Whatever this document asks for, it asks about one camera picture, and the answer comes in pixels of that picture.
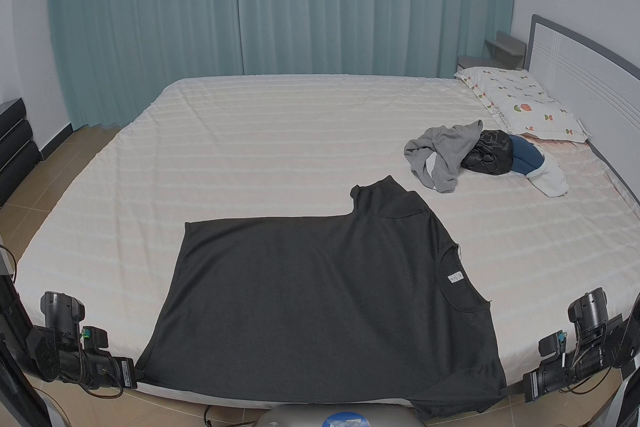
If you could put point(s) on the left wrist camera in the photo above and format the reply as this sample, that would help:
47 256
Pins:
95 339

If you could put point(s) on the white garment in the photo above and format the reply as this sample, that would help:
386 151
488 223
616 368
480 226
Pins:
550 180

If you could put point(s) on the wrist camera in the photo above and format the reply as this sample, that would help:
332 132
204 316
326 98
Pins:
95 339
550 344

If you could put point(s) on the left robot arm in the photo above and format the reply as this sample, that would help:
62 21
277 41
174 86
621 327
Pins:
45 350

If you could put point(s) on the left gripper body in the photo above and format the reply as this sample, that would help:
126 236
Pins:
95 370

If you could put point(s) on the grey garment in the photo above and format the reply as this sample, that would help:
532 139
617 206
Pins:
442 152

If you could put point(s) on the bed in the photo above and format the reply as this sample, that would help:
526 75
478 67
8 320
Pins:
275 140

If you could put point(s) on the white printed pillow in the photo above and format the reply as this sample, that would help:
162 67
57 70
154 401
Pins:
525 107

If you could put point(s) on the dark blue garment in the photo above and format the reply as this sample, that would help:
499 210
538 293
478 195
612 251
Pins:
527 157

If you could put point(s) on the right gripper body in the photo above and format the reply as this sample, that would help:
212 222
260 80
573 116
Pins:
552 375

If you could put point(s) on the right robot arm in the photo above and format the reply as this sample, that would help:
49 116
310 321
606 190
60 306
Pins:
590 310

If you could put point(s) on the black shiny garment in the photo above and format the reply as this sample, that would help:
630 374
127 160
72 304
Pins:
487 155

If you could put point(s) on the grey bedside table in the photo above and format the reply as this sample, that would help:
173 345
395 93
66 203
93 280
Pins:
505 48

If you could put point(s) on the black chest of drawers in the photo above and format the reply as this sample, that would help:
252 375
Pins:
15 145

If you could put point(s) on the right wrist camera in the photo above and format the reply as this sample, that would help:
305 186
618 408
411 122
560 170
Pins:
550 344

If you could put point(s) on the black T-shirt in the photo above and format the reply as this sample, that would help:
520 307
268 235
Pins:
325 295

